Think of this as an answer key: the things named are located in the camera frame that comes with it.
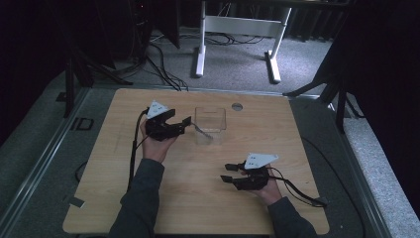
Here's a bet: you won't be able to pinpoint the person's right hand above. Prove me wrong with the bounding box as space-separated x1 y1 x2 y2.
252 165 284 206

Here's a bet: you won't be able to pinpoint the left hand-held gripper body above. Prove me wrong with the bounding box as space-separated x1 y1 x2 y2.
144 100 186 143

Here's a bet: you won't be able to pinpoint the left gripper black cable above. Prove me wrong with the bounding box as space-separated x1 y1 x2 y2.
126 107 151 192

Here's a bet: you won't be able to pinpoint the thin black floor cable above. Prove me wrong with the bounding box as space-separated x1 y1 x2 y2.
300 136 367 238

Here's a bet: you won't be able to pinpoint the black metal stand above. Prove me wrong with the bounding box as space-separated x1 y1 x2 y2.
282 49 365 134
62 46 134 119

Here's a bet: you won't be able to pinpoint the white desk frame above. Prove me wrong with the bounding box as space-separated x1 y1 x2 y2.
192 0 293 84

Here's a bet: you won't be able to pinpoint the blue toothbrush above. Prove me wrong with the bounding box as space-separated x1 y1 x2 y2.
190 121 213 141

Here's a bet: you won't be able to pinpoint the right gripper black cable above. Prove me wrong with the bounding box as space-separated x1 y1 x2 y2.
267 167 329 209

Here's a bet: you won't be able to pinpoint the person's left hand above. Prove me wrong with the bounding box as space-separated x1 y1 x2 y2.
139 118 178 165

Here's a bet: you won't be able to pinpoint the cables under white desk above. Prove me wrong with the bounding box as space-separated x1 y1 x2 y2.
203 31 266 47

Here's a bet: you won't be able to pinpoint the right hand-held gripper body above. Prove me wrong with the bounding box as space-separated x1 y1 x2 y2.
231 152 280 191

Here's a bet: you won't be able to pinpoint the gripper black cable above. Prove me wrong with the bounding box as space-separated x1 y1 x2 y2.
126 107 151 192
267 167 329 209

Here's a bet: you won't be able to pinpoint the clear plastic container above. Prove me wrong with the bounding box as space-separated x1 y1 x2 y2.
193 106 228 146

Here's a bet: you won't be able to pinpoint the bundle of black floor cables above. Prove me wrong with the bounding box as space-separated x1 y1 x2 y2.
145 41 190 92

